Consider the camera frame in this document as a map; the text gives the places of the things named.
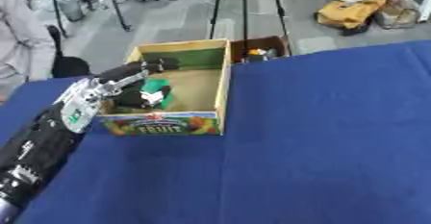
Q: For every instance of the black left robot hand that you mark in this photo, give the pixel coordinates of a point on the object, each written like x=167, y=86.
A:
x=128, y=74

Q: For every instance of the green block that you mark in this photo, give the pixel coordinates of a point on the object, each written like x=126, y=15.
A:
x=157, y=85

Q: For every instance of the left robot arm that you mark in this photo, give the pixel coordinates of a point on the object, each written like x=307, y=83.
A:
x=42, y=138

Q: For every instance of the tan cardboard box green inside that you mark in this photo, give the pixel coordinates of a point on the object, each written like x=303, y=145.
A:
x=193, y=88

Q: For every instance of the brown cardboard box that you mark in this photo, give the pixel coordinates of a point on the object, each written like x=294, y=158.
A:
x=259, y=44

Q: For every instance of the black stand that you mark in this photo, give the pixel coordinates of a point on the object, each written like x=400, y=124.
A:
x=84, y=3

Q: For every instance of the person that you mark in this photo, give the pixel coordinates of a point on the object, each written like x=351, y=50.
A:
x=21, y=42

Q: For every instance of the colourful toy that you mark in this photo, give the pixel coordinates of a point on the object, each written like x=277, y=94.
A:
x=257, y=54

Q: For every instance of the black tripod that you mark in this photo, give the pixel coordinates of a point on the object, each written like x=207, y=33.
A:
x=245, y=6

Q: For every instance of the yellow bag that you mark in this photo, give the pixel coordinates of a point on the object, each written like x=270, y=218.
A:
x=348, y=12

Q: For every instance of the tan bag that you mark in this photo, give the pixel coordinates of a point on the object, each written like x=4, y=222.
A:
x=397, y=13

